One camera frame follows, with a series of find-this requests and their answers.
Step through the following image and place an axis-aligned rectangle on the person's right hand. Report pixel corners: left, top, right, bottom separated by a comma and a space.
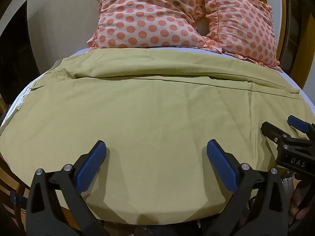
288, 176, 313, 225

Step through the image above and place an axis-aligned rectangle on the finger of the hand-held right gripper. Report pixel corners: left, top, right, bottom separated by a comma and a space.
261, 121, 296, 146
287, 115, 315, 138

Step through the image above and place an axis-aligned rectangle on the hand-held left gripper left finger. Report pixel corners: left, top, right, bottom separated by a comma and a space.
27, 140, 109, 236

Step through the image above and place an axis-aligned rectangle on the small polka dot pillow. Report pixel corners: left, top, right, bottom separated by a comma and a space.
200, 0, 282, 73

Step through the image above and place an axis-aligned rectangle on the yellow wooden headboard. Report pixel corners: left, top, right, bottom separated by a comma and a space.
247, 0, 315, 94

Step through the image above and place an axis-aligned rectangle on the large polka dot pillow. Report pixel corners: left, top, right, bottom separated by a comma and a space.
87, 0, 212, 50

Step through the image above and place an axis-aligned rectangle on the olive green bed sheet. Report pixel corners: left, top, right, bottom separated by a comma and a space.
0, 49, 315, 222

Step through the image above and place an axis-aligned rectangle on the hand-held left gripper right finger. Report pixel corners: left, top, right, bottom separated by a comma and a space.
206, 139, 289, 236

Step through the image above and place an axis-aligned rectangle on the white bed sheet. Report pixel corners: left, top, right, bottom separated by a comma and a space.
4, 46, 302, 128

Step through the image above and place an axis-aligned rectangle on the brown wooden bed frame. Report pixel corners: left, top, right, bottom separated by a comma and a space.
0, 103, 33, 229

